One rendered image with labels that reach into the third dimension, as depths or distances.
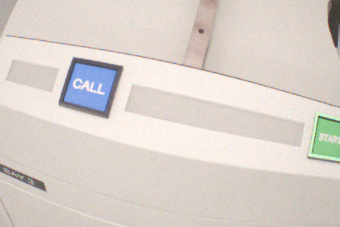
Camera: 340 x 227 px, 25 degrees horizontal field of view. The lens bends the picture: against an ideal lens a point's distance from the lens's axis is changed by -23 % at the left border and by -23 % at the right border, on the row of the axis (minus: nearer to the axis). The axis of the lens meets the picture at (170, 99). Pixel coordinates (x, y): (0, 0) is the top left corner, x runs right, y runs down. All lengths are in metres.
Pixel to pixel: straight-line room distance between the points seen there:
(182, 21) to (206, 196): 0.27
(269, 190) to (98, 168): 0.18
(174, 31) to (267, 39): 0.12
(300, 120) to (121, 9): 0.33
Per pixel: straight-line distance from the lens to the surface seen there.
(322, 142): 0.86
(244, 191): 0.89
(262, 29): 1.10
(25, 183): 1.05
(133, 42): 1.07
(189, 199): 0.92
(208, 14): 1.07
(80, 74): 0.88
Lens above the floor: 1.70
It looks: 58 degrees down
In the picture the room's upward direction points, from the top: 5 degrees clockwise
